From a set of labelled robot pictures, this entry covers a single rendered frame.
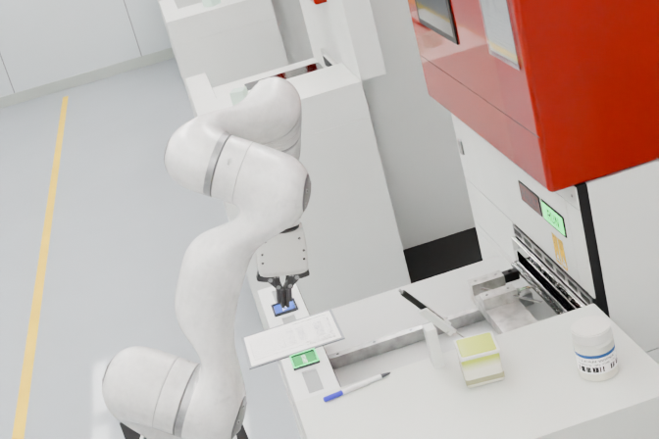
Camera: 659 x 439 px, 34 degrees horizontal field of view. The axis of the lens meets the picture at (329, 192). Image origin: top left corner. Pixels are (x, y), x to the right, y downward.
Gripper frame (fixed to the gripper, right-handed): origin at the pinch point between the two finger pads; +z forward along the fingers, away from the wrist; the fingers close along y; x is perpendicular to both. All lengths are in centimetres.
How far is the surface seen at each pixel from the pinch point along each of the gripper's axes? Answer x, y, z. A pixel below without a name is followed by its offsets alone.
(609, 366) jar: 41, -51, 2
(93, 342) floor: -248, 53, 125
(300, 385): 9.0, -1.0, 15.6
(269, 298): -33.8, -1.0, 15.6
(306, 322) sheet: -15.3, -6.7, 14.0
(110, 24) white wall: -796, 36, 74
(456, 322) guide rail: -17.0, -41.7, 19.5
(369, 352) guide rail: -17.0, -21.0, 24.1
